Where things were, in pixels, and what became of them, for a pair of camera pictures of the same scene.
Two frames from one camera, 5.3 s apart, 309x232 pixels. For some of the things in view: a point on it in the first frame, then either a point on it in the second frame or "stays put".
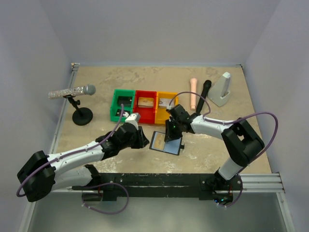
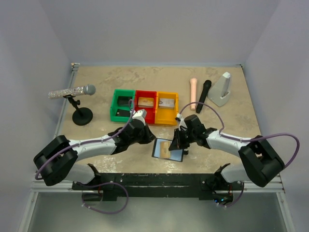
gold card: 158,142 → 164,152
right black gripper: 169,135 → 177,143
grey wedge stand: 219,94 stays put
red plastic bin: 147,115 stays put
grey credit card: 125,113 stays put
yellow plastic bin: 161,114 stays put
